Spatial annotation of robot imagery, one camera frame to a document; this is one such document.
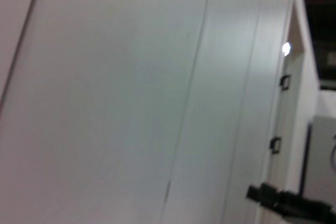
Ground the white door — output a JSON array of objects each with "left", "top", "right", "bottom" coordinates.
[{"left": 267, "top": 0, "right": 307, "bottom": 195}]

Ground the black door hinge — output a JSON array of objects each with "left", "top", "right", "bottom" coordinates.
[
  {"left": 270, "top": 137, "right": 282, "bottom": 154},
  {"left": 279, "top": 74, "right": 291, "bottom": 90}
]

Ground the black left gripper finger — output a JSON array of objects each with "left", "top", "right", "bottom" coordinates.
[{"left": 246, "top": 183, "right": 336, "bottom": 224}]

